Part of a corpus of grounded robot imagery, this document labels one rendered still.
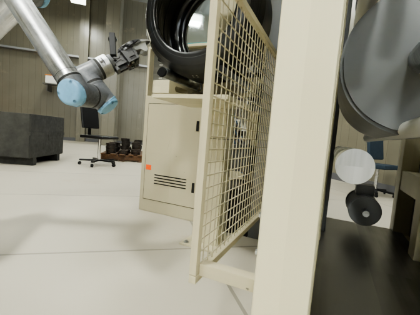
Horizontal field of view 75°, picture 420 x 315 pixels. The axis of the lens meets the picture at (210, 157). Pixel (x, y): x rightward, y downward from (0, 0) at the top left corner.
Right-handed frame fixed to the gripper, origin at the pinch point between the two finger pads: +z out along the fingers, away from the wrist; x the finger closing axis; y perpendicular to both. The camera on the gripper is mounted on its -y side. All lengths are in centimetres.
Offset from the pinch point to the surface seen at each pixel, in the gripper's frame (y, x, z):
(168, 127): 20, -82, 9
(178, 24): -8.2, -13.2, 26.7
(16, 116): -153, -290, -91
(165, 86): 22.6, -0.2, -5.9
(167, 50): 11.5, 5.9, 2.8
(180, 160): 46, -83, 2
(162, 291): 92, -9, -56
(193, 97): 35.3, 6.7, -1.3
